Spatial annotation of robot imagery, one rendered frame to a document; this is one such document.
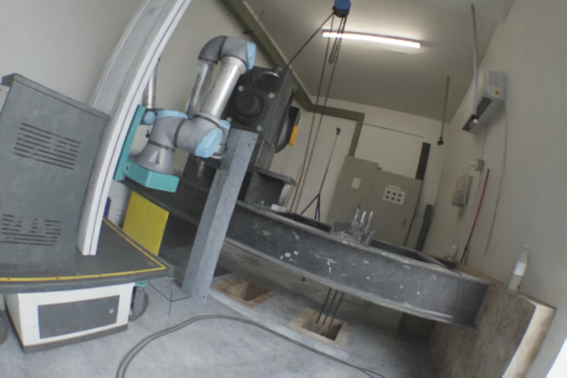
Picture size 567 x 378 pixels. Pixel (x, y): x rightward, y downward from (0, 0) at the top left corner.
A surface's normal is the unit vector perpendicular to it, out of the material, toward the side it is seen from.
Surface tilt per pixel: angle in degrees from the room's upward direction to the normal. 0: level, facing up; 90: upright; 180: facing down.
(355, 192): 90
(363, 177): 90
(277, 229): 90
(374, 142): 90
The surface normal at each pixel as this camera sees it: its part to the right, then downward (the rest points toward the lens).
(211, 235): -0.20, -0.17
